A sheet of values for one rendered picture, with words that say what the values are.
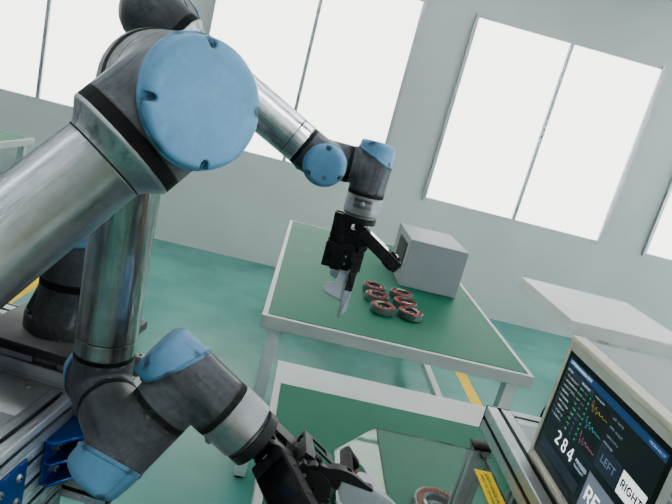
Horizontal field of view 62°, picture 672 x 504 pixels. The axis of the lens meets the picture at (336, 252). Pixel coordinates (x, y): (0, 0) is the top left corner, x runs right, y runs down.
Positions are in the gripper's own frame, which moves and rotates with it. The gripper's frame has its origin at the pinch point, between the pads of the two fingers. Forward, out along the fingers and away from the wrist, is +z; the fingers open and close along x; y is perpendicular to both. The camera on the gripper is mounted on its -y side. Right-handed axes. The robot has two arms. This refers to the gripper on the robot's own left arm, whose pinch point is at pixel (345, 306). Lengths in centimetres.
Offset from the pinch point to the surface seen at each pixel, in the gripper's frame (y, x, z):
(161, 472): 54, -78, 115
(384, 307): -16, -125, 38
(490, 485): -28.8, 37.1, 8.6
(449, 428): -39, -38, 40
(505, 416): -32.3, 22.6, 3.7
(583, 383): -35, 40, -12
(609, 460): -36, 51, -8
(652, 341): -76, -24, -5
